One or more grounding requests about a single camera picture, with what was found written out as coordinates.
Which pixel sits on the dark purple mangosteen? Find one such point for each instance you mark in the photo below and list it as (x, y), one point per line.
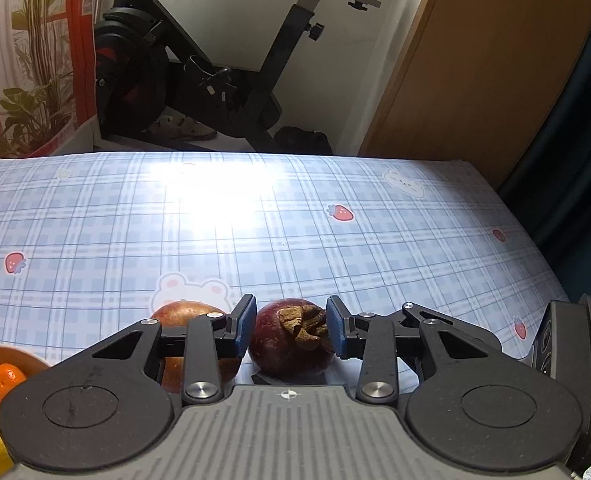
(275, 340)

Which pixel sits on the cream round plate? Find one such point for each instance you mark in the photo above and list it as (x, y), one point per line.
(25, 357)

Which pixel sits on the wooden cabinet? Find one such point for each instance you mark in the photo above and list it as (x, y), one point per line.
(475, 60)

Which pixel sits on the printed wall poster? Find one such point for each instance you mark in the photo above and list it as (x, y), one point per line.
(30, 60)

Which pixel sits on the red apple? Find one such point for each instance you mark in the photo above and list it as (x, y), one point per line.
(185, 312)

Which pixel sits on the black exercise bike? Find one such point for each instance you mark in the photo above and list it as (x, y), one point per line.
(135, 70)

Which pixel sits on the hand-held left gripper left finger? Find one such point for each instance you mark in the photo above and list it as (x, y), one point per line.
(245, 325)

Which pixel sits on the orange tangerine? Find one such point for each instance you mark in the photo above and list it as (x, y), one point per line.
(5, 382)

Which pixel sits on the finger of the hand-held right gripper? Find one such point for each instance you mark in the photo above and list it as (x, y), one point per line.
(418, 309)

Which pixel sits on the blue checked tablecloth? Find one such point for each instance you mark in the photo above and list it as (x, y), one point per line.
(275, 210)

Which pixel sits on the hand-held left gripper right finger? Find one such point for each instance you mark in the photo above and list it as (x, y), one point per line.
(336, 327)

